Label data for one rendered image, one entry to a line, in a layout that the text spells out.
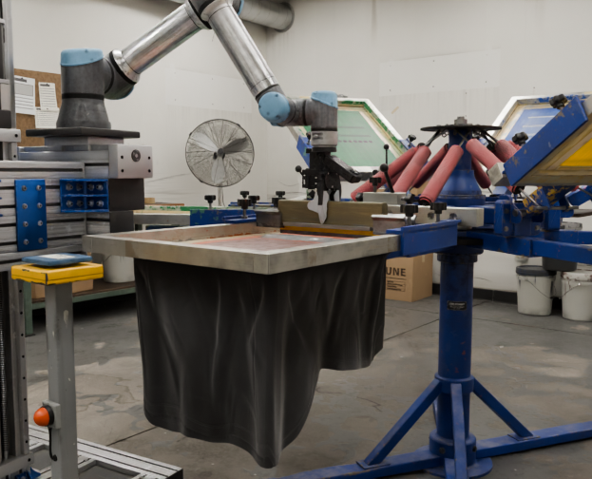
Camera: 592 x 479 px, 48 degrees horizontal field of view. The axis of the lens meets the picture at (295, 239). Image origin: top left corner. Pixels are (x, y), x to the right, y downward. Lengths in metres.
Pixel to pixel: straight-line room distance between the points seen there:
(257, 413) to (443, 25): 5.32
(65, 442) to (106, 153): 0.76
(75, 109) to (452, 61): 4.76
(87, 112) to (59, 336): 0.75
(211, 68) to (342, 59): 1.32
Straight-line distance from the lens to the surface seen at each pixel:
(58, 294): 1.40
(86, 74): 1.97
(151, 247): 1.45
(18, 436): 2.04
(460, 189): 2.51
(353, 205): 1.80
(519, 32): 6.12
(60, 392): 1.45
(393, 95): 6.56
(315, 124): 1.85
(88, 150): 1.90
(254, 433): 1.48
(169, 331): 1.58
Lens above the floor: 1.14
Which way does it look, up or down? 6 degrees down
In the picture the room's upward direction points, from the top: straight up
